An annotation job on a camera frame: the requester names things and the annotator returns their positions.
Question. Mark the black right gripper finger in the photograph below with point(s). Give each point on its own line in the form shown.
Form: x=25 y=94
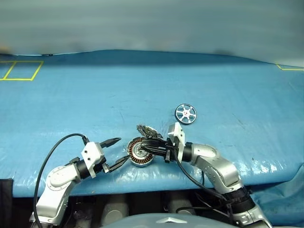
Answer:
x=155 y=143
x=154 y=151

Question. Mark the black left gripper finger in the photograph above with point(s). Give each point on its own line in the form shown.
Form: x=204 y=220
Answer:
x=120 y=163
x=110 y=142

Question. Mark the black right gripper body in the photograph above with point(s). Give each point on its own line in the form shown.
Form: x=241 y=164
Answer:
x=171 y=150

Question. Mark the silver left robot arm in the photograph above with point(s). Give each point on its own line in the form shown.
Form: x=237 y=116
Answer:
x=54 y=187

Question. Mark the grey robot torso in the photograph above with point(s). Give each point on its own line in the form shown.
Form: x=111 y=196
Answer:
x=166 y=222

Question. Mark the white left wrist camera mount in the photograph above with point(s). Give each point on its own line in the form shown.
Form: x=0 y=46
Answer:
x=91 y=154

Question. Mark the black panel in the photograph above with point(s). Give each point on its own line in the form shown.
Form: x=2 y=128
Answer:
x=5 y=204

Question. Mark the dark grey rounded shape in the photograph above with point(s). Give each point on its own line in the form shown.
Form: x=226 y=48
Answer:
x=178 y=203
x=115 y=206

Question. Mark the round motor housing copper windings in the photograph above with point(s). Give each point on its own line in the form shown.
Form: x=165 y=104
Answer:
x=133 y=155

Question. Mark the blue table cover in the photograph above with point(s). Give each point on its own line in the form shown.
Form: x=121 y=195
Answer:
x=95 y=95

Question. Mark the silver spoked rotor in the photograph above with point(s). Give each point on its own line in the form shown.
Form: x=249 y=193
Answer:
x=186 y=114

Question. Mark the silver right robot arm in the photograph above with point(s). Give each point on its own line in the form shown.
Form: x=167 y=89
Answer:
x=218 y=164

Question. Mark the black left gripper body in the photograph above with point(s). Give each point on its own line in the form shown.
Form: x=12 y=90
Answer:
x=104 y=168

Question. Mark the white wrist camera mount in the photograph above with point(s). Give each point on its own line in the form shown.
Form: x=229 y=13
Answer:
x=91 y=154
x=177 y=133

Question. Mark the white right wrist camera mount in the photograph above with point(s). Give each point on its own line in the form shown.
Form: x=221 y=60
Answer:
x=177 y=133

